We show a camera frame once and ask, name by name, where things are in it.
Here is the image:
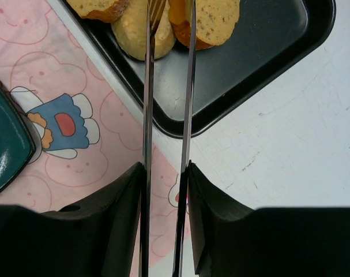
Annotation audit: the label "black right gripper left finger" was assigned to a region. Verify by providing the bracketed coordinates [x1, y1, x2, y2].
[0, 163, 144, 276]

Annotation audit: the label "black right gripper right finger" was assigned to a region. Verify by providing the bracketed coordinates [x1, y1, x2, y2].
[188, 164, 350, 276]

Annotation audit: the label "crusty speckled bread slice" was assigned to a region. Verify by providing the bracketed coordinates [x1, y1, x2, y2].
[169, 0, 240, 50]

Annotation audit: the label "steel serving tongs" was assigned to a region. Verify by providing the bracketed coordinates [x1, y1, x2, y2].
[138, 1, 196, 276]

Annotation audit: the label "pink bunny placemat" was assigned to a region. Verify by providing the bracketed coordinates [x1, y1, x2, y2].
[0, 0, 193, 269]

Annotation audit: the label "dark teal square plate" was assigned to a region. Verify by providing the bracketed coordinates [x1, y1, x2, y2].
[0, 80, 36, 195]

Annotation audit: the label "black baking tray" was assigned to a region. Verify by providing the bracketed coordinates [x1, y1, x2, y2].
[59, 0, 336, 140]

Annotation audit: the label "small pale round bun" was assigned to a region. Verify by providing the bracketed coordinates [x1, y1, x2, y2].
[111, 0, 176, 61]

